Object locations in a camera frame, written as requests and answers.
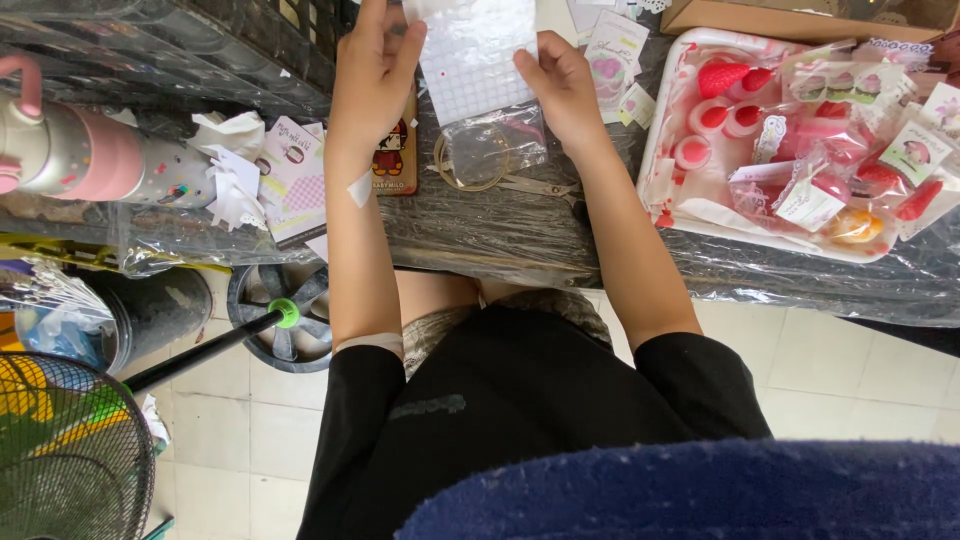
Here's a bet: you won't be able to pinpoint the white plastic tray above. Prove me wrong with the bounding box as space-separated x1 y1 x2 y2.
636 27 948 265

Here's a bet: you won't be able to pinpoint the yellow metal frame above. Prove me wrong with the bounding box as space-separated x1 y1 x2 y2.
0 231 230 277

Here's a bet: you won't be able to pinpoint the white round dot sticker sheet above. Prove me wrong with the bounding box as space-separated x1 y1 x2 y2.
403 0 543 127

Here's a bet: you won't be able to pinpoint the black round fan base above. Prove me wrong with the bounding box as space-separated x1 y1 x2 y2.
226 261 334 375

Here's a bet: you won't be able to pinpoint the person's right hand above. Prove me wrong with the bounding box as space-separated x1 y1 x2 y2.
512 30 610 159

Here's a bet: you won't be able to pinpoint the blue fuzzy cloth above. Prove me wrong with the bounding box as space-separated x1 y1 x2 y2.
393 438 960 540

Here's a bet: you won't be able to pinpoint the gold ring bangle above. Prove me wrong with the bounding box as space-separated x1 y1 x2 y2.
432 131 513 193

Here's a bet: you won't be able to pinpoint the pile of printed paper cards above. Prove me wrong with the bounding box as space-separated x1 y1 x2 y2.
255 114 331 262

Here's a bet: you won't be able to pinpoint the person's black shirt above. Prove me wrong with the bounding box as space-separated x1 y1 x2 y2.
296 303 774 540

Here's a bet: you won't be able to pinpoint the pink cup with red filling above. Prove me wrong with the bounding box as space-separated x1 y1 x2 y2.
672 134 714 171

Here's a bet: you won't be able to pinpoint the heap of white paper scraps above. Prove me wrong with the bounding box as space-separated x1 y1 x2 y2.
204 146 269 232

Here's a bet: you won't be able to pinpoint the black bucket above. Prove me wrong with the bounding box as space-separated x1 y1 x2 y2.
15 265 216 378

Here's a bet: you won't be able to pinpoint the person's left hand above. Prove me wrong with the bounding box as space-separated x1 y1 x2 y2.
327 0 429 159

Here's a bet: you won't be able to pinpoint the orange squishy toy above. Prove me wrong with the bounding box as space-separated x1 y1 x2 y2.
828 207 887 246

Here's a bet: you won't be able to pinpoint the brown cardboard box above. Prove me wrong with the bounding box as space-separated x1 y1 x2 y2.
659 0 960 45

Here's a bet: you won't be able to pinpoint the crumpled white tissue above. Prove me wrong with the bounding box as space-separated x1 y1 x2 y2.
186 111 267 163

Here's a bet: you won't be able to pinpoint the crinkled clear plastic bag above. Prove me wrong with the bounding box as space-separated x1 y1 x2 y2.
0 257 120 370

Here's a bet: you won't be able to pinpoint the heap of clear wrapped packets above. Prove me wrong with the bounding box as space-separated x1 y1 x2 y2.
727 37 960 245

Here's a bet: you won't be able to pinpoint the clear plastic table cover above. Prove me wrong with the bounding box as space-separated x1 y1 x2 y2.
0 30 960 329

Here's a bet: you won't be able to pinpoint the phone with cartoon case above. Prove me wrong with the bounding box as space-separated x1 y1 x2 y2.
370 81 420 198

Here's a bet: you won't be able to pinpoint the large red strawberry toy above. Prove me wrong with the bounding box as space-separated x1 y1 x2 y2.
696 60 752 101

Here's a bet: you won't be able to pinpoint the pink cup with strawberry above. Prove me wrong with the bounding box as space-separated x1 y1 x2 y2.
688 97 733 137
723 102 767 141

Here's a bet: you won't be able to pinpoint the pink and silver water bottle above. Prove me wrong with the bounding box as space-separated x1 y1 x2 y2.
0 52 220 213

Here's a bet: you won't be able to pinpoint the black fan pole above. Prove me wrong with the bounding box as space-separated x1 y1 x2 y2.
122 297 303 396

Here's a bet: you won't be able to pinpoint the person's patterned shorts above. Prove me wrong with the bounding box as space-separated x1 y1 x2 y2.
400 288 615 378

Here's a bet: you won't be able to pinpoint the small metal scissors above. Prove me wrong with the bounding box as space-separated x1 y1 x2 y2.
426 160 585 209

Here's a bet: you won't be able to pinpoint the printed label cards with flower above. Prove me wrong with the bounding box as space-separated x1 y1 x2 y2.
566 0 672 130

